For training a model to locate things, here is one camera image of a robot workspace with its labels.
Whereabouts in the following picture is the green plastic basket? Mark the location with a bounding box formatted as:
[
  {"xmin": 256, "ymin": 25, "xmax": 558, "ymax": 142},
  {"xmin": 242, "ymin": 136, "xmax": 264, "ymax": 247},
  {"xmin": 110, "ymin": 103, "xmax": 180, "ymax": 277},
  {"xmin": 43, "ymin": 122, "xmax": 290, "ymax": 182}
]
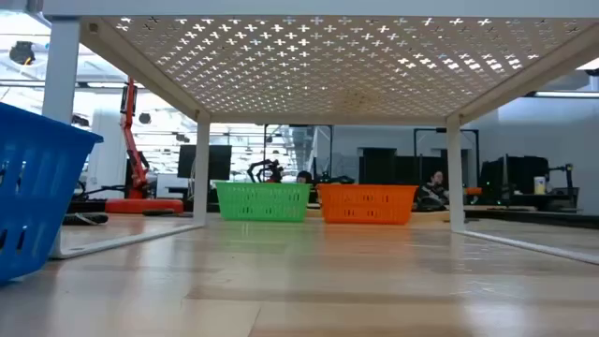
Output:
[{"xmin": 214, "ymin": 181, "xmax": 312, "ymax": 223}]

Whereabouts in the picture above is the orange plastic basket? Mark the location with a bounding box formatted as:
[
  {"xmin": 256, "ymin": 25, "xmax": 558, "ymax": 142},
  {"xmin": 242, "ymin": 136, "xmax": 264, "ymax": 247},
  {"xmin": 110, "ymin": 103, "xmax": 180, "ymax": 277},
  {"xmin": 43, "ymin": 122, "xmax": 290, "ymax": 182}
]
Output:
[{"xmin": 316, "ymin": 183, "xmax": 419, "ymax": 226}]

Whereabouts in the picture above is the black rubber ring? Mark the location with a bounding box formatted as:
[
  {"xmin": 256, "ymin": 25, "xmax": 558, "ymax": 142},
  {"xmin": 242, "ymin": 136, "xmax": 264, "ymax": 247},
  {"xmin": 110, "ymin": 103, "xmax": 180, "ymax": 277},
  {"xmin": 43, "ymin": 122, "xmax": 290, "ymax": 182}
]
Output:
[{"xmin": 62, "ymin": 212, "xmax": 110, "ymax": 227}]

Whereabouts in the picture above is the blue plastic basket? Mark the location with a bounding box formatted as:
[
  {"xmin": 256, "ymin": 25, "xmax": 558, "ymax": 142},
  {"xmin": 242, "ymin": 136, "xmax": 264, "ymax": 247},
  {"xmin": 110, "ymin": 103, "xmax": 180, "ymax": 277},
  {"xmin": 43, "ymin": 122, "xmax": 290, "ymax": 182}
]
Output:
[{"xmin": 0, "ymin": 101, "xmax": 104, "ymax": 285}]

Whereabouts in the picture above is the red desk lamp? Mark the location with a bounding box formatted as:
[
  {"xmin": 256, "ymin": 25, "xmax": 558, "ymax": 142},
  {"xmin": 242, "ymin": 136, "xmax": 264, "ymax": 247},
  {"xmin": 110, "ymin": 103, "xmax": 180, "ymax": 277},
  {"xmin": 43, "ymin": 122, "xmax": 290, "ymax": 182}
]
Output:
[{"xmin": 104, "ymin": 77, "xmax": 185, "ymax": 215}]

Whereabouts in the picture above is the black partition panel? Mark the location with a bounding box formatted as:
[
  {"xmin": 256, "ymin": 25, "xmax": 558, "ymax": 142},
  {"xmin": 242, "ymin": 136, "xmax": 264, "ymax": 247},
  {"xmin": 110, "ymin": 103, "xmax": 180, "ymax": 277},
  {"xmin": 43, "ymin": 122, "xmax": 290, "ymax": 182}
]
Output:
[{"xmin": 358, "ymin": 147, "xmax": 448, "ymax": 188}]

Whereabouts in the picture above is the black computer monitor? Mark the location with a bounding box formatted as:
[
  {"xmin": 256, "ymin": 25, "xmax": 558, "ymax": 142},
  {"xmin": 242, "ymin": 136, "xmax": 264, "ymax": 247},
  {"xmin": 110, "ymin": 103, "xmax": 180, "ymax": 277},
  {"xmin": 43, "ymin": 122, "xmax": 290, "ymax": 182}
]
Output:
[{"xmin": 177, "ymin": 144, "xmax": 233, "ymax": 182}]

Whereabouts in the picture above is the white cabinet box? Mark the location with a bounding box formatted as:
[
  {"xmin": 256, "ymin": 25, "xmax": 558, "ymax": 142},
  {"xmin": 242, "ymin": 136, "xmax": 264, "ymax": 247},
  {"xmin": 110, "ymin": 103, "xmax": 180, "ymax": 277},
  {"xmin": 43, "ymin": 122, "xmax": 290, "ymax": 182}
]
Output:
[{"xmin": 155, "ymin": 173, "xmax": 190, "ymax": 198}]

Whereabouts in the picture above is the white perforated metal shelf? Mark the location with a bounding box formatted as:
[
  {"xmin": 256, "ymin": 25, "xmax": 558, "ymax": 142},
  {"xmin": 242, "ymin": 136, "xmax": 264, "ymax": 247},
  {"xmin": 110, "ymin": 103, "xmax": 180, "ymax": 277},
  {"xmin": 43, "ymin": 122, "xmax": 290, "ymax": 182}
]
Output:
[{"xmin": 41, "ymin": 0, "xmax": 599, "ymax": 266}]

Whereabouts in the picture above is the dark monitor cluster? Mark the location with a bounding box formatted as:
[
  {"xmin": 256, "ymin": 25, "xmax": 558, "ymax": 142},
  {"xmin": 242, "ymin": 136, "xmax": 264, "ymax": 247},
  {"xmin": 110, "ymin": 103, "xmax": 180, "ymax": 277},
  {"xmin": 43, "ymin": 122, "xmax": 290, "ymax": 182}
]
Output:
[{"xmin": 479, "ymin": 155, "xmax": 551, "ymax": 196}]

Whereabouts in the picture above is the black workbench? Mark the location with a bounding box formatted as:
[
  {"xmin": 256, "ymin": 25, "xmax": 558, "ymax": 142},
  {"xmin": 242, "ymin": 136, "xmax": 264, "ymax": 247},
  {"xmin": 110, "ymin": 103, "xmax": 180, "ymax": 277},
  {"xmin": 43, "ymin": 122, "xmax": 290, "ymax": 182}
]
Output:
[{"xmin": 462, "ymin": 204, "xmax": 599, "ymax": 230}]

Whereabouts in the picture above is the black articulated stand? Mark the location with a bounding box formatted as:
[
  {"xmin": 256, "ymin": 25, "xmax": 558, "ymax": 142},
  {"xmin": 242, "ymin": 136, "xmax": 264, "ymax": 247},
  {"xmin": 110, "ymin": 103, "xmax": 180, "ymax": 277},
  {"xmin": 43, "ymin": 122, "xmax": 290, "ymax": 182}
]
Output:
[{"xmin": 548, "ymin": 162, "xmax": 580, "ymax": 210}]

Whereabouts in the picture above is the ceiling light strip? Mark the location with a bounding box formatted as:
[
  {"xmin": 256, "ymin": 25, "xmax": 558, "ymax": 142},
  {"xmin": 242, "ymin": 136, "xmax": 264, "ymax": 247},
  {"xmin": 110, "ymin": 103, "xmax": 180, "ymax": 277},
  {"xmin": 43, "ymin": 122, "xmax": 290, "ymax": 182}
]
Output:
[{"xmin": 533, "ymin": 90, "xmax": 599, "ymax": 99}]

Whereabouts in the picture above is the black metal frame stand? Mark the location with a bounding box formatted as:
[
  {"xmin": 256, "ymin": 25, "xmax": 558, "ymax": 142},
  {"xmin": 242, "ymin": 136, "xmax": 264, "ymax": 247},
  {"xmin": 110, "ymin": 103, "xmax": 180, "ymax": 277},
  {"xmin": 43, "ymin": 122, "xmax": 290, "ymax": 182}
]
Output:
[{"xmin": 413, "ymin": 127, "xmax": 480, "ymax": 188}]

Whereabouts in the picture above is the black ceiling dome camera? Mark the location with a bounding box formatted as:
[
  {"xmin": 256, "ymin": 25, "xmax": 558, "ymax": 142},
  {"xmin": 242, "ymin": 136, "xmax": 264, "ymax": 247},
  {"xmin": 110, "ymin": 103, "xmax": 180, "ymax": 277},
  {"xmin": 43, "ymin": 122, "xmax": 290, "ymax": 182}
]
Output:
[{"xmin": 8, "ymin": 40, "xmax": 37, "ymax": 66}]

